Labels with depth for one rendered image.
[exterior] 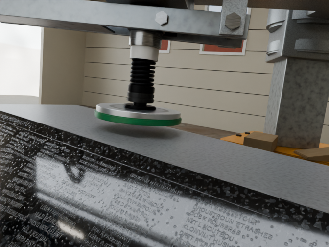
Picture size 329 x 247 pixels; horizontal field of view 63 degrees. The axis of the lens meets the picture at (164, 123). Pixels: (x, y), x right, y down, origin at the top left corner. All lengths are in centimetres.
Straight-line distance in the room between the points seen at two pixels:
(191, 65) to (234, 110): 167
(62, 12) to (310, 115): 101
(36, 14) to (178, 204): 56
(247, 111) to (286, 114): 558
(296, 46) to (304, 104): 24
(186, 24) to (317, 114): 82
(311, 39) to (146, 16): 76
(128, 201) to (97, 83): 897
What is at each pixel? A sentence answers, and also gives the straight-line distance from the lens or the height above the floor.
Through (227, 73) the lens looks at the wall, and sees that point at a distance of 698.
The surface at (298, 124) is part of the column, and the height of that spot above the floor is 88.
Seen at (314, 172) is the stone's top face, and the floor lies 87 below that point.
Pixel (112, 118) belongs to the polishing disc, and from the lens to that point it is 60.
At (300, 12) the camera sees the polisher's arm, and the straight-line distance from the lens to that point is 122.
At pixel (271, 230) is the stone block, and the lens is 35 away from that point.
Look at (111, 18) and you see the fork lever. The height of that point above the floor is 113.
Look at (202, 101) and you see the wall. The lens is 717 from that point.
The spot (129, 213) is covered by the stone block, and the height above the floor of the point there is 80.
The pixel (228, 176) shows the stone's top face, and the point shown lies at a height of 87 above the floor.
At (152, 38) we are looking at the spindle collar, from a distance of 65.
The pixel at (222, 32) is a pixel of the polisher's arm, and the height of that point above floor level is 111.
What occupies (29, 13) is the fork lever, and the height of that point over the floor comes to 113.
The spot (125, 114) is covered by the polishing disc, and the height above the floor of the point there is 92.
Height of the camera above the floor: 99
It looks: 8 degrees down
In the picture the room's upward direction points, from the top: 6 degrees clockwise
